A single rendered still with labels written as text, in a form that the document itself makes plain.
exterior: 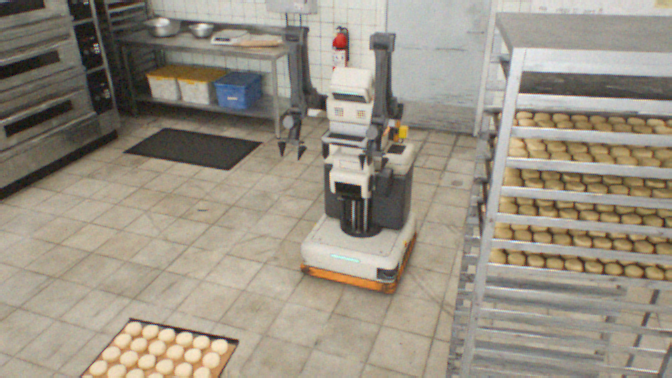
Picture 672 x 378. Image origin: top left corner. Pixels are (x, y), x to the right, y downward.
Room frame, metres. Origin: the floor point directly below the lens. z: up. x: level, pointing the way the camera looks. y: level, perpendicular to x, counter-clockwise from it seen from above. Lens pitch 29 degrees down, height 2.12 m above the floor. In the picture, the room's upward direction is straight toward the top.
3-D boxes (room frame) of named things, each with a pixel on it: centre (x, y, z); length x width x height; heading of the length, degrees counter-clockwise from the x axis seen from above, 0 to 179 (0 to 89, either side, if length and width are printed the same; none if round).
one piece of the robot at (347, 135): (2.58, -0.07, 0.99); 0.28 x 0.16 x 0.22; 70
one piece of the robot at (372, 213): (2.94, -0.20, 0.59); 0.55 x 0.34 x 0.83; 70
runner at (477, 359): (1.63, -0.82, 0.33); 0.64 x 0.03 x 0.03; 80
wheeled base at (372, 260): (2.85, -0.17, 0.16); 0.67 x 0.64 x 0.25; 160
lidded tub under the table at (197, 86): (5.62, 1.48, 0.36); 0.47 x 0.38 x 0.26; 160
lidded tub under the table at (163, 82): (5.76, 1.85, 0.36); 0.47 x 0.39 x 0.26; 158
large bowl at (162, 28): (5.74, 1.86, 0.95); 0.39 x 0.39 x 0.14
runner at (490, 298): (1.63, -0.82, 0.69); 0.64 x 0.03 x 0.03; 80
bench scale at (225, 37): (5.44, 1.08, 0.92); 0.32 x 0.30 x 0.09; 167
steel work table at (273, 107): (5.57, 1.33, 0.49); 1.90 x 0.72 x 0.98; 70
